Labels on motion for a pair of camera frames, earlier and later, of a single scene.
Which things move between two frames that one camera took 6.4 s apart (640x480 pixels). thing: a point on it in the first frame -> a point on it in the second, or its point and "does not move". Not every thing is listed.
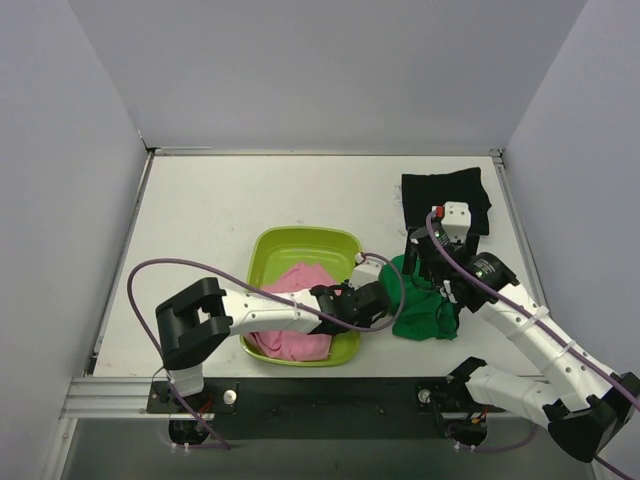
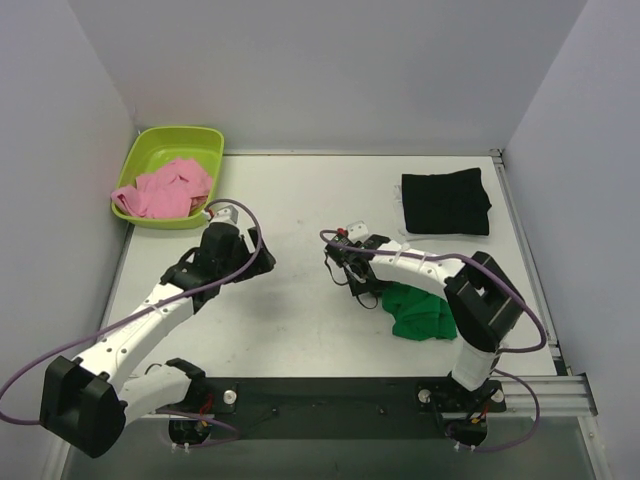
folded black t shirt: x=422 y=192 does not move
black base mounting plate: x=329 y=408 does not move
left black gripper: x=373 y=296 -> x=245 y=248
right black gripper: x=417 y=261 -> x=350 y=262
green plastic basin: x=335 y=248 -> x=152 y=148
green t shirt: x=419 y=310 does not move
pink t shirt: x=297 y=345 -> x=162 y=193
